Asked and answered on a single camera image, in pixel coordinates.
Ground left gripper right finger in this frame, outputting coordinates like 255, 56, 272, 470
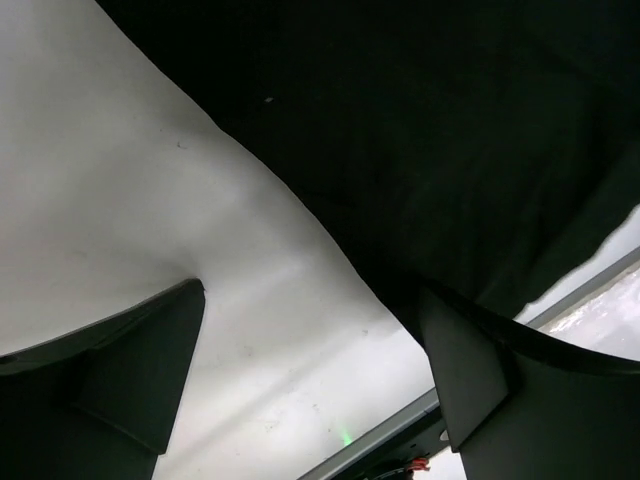
419, 285, 639, 480

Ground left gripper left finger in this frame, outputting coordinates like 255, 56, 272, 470
1, 279, 205, 480

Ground black trousers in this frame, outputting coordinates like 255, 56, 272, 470
94, 0, 640, 351

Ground aluminium rail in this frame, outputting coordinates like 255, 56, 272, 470
301, 248, 639, 479

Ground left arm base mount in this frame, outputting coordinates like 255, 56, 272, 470
336, 407, 449, 479

